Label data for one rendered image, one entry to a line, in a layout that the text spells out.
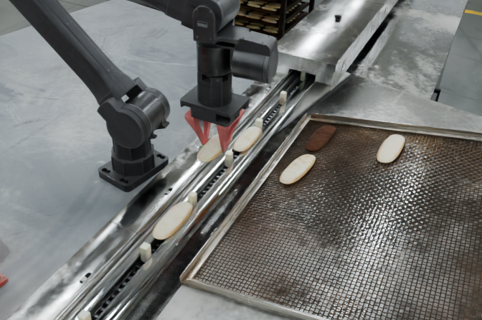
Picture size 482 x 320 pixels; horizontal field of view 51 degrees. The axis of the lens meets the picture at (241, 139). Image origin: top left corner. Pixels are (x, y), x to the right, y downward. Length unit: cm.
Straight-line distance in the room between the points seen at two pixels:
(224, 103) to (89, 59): 26
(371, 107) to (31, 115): 81
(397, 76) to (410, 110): 19
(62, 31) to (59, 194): 30
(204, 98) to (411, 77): 80
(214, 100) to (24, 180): 43
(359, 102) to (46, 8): 76
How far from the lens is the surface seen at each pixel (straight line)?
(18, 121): 124
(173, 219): 86
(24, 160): 111
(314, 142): 97
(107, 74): 92
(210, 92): 81
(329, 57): 128
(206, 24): 75
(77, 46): 92
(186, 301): 71
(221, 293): 69
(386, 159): 92
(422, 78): 150
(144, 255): 81
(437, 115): 132
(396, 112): 129
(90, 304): 77
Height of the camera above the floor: 145
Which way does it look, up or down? 34 degrees down
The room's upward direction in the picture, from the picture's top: 3 degrees clockwise
